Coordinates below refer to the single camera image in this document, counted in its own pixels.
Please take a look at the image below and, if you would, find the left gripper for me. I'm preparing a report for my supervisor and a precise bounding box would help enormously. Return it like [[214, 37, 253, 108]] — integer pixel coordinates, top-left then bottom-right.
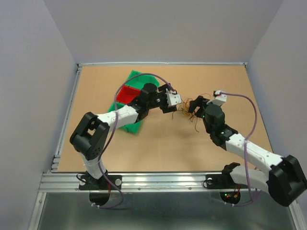
[[146, 83, 176, 113]]

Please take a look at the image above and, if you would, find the cable bundle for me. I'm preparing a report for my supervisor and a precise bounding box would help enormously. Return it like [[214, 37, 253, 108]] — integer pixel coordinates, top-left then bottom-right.
[[170, 92, 212, 132]]

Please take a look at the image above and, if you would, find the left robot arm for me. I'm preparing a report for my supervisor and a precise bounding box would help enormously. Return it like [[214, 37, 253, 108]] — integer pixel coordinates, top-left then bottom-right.
[[70, 83, 181, 189]]

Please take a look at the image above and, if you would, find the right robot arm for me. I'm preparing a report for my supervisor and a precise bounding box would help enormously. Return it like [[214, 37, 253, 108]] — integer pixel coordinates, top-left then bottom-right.
[[189, 91, 307, 207]]

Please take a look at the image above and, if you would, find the near green bin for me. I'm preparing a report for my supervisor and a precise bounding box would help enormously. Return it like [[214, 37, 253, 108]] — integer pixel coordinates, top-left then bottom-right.
[[107, 102, 142, 134]]

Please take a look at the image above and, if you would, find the green bin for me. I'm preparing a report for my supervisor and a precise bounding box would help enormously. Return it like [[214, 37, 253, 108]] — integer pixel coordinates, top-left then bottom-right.
[[125, 70, 159, 90], [107, 102, 142, 134]]

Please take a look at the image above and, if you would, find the far green bin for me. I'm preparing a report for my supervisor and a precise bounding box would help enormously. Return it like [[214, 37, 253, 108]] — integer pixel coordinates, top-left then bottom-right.
[[125, 70, 159, 90]]

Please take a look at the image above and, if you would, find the red bin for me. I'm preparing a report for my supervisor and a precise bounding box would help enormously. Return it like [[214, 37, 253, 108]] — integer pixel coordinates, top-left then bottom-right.
[[116, 85, 141, 104]]

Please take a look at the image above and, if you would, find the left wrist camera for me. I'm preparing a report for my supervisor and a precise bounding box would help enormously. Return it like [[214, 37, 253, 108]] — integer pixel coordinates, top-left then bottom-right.
[[166, 92, 182, 107]]

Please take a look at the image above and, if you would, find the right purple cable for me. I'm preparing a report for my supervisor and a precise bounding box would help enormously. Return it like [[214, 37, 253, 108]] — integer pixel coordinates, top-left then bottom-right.
[[214, 91, 262, 207]]

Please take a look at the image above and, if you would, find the aluminium rail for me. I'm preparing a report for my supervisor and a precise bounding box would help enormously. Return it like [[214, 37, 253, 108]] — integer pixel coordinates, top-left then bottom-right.
[[39, 171, 247, 193]]

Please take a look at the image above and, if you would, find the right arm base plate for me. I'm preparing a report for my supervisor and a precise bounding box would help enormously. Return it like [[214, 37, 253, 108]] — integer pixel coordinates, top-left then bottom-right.
[[202, 173, 239, 189]]

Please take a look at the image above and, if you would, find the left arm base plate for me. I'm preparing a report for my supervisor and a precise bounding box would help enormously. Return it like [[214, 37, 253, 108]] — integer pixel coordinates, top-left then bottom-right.
[[76, 173, 122, 191]]

